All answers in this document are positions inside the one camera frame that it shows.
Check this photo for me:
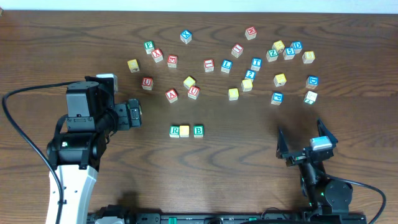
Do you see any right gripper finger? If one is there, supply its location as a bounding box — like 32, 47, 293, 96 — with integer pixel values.
276, 128, 289, 159
317, 118, 338, 145

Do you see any green R block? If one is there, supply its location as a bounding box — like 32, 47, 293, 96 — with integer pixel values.
169, 126, 180, 138

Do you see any yellow o block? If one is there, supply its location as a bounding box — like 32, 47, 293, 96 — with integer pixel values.
228, 88, 239, 101
179, 125, 190, 138

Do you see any green B block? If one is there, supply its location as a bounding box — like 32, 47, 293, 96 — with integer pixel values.
193, 125, 204, 138

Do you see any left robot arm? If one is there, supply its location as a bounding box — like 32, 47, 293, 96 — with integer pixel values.
46, 73, 142, 223

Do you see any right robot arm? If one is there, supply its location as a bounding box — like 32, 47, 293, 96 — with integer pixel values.
276, 119, 353, 222

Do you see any red U block left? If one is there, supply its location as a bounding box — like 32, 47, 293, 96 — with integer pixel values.
141, 77, 154, 90

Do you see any red u block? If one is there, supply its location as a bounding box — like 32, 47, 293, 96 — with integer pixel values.
141, 77, 154, 90
188, 86, 200, 100

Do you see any green 7 block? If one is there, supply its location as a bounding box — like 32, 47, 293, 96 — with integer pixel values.
303, 91, 318, 105

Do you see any red A block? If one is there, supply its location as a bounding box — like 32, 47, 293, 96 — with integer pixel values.
165, 89, 178, 103

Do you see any yellow block far left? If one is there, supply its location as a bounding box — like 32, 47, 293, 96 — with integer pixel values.
127, 59, 140, 73

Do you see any blue D block right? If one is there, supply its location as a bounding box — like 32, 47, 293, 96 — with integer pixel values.
306, 76, 319, 89

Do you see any blue d block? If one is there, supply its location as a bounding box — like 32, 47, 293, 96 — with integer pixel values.
290, 41, 303, 54
306, 76, 319, 89

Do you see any blue P block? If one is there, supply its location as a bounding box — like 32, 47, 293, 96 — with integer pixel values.
271, 92, 284, 105

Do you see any yellow tilted block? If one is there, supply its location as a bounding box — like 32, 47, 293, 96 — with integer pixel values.
183, 76, 196, 90

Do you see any red U block centre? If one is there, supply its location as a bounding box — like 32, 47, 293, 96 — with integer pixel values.
188, 86, 200, 100

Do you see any red E block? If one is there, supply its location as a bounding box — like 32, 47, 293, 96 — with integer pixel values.
167, 55, 178, 68

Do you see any green F block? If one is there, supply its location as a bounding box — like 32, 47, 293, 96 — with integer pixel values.
144, 40, 155, 54

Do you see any yellow K block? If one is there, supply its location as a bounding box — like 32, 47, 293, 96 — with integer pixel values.
274, 73, 287, 87

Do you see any yellow S block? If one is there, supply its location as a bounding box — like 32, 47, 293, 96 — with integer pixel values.
241, 79, 253, 91

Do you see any yellow B block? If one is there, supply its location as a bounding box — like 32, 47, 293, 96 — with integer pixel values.
302, 51, 316, 64

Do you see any blue 2 block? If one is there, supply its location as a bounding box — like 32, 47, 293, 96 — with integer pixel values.
244, 70, 257, 82

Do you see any blue 5 block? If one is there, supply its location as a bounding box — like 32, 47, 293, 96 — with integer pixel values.
283, 47, 295, 60

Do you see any red I block centre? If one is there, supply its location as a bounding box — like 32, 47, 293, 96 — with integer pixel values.
204, 59, 215, 72

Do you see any red i block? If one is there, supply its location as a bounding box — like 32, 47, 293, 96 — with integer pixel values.
204, 59, 215, 72
231, 44, 244, 58

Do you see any blue D block upper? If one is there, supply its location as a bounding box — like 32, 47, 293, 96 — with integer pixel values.
290, 41, 303, 54

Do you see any blue X block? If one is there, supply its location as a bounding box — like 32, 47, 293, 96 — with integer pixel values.
180, 30, 192, 44

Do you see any blue T block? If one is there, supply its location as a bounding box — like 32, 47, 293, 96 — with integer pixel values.
251, 58, 262, 71

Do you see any green Z block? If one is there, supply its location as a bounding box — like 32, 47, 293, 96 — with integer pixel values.
266, 49, 279, 62

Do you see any yellow block with picture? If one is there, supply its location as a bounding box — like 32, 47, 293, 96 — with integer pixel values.
272, 40, 285, 54

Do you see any blue L block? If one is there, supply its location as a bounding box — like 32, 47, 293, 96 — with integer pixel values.
221, 60, 233, 73

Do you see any red I block upper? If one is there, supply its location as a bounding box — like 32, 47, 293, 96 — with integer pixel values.
231, 44, 244, 58

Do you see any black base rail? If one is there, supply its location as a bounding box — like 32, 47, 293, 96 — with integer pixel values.
86, 211, 367, 224

